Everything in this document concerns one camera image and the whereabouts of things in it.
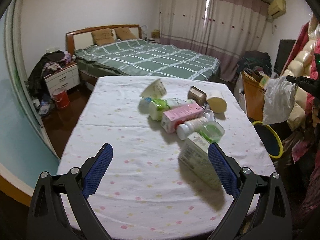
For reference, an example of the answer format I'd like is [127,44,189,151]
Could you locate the white tissue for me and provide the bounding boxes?
[263,76,296,125]

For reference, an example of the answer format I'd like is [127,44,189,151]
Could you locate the yellow rimmed trash bin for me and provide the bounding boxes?
[252,121,283,159]

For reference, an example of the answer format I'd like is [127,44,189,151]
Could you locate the cream puffer jacket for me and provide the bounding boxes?
[282,38,319,131]

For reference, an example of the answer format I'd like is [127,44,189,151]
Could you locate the black television screen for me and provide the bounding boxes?
[273,39,296,75]

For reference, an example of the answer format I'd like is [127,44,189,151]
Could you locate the orange wooden cabinet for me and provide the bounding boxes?
[241,72,265,121]

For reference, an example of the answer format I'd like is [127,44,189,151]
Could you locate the clothes pile on cabinet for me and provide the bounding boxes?
[236,50,272,76]

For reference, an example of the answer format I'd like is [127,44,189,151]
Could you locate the sliding wardrobe door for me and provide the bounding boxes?
[1,0,59,190]

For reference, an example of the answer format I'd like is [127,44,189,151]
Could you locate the white green carton box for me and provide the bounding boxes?
[178,132,222,190]

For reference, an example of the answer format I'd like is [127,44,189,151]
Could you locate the white dotted table cloth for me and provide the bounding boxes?
[56,75,276,240]

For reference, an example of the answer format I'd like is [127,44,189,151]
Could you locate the clear green plastic container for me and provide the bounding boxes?
[198,121,225,143]

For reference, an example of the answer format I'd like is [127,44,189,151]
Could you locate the white cup yellow inside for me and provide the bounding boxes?
[207,90,227,114]

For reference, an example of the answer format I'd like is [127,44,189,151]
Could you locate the striped pink curtain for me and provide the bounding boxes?
[159,0,268,81]

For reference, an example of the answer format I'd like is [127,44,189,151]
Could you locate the white bottle with cap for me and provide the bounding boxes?
[176,117,209,140]

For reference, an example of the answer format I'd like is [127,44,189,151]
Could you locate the red bucket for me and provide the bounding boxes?
[52,88,70,109]

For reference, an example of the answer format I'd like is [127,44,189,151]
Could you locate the brown small container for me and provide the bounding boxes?
[188,86,207,106]

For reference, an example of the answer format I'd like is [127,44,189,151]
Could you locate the pink carton box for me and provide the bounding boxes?
[161,103,204,133]

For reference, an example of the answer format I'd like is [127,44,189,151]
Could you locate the white nightstand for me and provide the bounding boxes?
[44,62,80,96]

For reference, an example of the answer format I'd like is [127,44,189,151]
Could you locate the green white bottle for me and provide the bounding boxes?
[149,98,196,121]

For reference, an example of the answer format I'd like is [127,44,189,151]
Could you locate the pile of dark clothes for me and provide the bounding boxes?
[27,50,75,100]

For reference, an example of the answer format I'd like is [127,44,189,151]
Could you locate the white printed paper cup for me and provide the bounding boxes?
[140,79,167,99]

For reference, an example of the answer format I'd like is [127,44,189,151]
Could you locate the yellow tissue box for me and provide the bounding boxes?
[151,29,160,39]

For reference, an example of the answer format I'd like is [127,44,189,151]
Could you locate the bed with green quilt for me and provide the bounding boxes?
[66,24,220,85]

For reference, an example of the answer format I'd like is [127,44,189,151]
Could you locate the left brown pillow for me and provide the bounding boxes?
[92,28,115,46]

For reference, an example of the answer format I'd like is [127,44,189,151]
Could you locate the brown pillow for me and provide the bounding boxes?
[92,28,115,46]
[114,28,137,41]

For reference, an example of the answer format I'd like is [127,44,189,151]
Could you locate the right brown pillow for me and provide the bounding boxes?
[114,28,137,41]

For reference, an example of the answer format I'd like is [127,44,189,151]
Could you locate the wall air conditioner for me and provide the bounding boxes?
[268,0,286,19]

